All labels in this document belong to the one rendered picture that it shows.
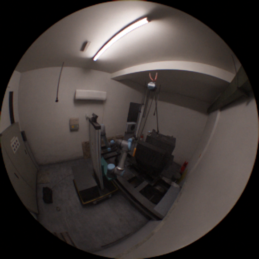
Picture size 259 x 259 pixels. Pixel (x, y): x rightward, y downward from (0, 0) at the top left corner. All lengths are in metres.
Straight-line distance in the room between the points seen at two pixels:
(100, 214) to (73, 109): 2.65
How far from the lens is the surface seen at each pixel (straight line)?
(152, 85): 1.42
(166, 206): 1.70
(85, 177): 1.50
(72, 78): 2.36
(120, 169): 1.14
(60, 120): 2.42
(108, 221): 2.08
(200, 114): 3.42
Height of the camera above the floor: 2.08
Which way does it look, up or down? 20 degrees down
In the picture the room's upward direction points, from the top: 11 degrees clockwise
